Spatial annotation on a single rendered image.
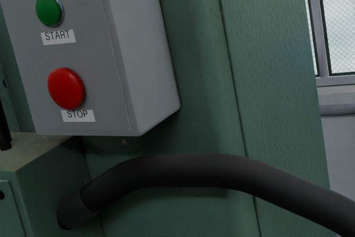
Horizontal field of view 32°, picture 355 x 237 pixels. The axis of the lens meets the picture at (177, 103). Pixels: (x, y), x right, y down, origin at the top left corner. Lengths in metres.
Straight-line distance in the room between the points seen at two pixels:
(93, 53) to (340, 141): 1.66
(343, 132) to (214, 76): 1.58
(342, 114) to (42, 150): 1.55
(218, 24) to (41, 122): 0.15
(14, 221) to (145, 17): 0.20
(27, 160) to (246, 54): 0.19
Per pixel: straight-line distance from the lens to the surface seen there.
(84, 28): 0.41
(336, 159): 2.06
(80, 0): 0.41
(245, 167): 0.41
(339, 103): 1.98
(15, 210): 0.50
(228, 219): 0.49
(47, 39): 0.44
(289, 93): 0.57
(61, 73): 0.43
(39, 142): 0.54
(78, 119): 0.44
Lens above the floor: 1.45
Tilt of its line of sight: 16 degrees down
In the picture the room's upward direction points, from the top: 11 degrees counter-clockwise
